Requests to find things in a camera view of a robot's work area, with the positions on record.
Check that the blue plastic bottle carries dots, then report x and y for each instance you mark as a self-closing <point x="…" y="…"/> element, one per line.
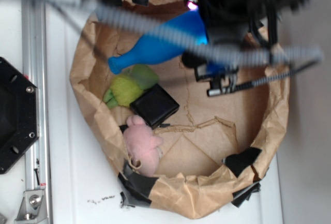
<point x="164" y="42"/>

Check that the black square box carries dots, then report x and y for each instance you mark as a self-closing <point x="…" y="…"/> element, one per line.
<point x="155" y="106"/>

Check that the black octagonal mount plate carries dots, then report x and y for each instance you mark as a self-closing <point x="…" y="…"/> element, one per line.
<point x="19" y="129"/>

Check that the aluminium extrusion rail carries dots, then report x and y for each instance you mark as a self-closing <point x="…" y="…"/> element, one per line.
<point x="37" y="161"/>

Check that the green plush toy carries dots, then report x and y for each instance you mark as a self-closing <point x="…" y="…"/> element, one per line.
<point x="129" y="85"/>

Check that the pink plush toy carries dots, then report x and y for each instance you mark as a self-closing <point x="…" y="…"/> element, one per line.
<point x="143" y="145"/>

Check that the white plastic bin lid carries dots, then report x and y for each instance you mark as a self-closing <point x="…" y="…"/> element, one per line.
<point x="83" y="186"/>

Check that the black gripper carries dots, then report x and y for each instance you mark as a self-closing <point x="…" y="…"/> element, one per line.
<point x="227" y="6"/>

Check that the brown paper bag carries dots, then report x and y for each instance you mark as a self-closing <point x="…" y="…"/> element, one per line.
<point x="213" y="146"/>

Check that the silver corner bracket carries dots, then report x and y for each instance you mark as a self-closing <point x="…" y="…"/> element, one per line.
<point x="33" y="208"/>

